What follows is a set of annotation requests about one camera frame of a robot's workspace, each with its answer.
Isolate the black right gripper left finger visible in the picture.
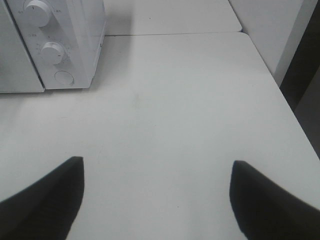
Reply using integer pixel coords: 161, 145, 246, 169
0, 156, 84, 240

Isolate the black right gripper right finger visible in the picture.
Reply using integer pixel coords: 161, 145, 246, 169
229, 160, 320, 240

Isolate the round white door-release button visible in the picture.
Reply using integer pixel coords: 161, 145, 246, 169
54, 70, 74, 85

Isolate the white microwave door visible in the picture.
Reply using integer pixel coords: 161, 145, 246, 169
0, 0, 45, 93

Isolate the white timer knob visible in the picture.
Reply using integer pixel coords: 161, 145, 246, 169
40, 42, 66, 65

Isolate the white microwave oven body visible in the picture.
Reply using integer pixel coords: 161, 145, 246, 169
5, 0, 107, 91

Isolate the upper white power knob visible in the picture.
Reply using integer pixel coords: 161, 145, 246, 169
24, 0, 52, 28

